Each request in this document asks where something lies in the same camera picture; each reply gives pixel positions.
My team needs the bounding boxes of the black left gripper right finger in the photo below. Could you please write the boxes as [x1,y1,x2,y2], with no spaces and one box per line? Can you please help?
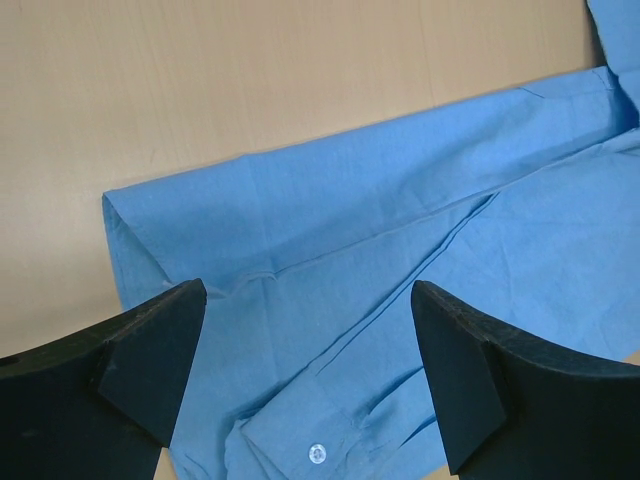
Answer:
[411,281,639,479]

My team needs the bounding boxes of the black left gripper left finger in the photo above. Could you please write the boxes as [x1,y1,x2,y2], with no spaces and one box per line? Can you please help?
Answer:
[1,279,206,479]

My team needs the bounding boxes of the light blue long sleeve shirt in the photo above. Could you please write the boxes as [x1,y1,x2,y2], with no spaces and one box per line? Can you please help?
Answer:
[102,1,639,479]

